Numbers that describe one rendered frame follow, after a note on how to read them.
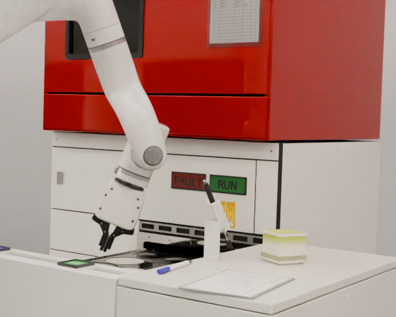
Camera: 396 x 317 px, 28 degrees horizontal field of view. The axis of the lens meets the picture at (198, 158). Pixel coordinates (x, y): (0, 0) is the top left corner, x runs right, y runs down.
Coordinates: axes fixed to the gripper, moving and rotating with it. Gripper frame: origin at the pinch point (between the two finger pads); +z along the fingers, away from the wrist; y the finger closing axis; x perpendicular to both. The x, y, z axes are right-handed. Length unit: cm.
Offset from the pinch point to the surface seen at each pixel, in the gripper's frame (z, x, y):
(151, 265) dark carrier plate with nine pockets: 3.0, 10.2, 12.4
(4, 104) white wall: 0, 291, -102
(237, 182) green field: -24.1, 20.6, 25.8
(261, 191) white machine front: -24.5, 16.9, 32.0
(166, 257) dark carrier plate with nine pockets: 1.7, 21.1, 15.6
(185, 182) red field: -18.0, 30.5, 12.9
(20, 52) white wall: -33, 284, -103
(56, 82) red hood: -30, 53, -35
